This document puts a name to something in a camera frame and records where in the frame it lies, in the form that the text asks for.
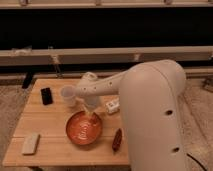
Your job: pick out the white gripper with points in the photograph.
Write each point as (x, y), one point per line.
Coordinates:
(91, 102)

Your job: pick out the orange ceramic bowl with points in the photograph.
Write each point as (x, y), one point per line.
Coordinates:
(83, 129)

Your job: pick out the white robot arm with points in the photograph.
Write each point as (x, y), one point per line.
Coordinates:
(148, 97)

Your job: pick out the white printed small box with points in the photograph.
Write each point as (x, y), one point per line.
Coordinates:
(112, 106)

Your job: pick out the translucent plastic cup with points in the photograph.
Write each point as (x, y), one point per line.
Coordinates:
(68, 95)

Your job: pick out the dark brown oblong object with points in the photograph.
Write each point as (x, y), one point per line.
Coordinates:
(117, 140)

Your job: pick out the black rectangular phone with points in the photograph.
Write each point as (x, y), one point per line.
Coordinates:
(46, 96)

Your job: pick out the grey long metal rail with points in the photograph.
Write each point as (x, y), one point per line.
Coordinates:
(29, 56)

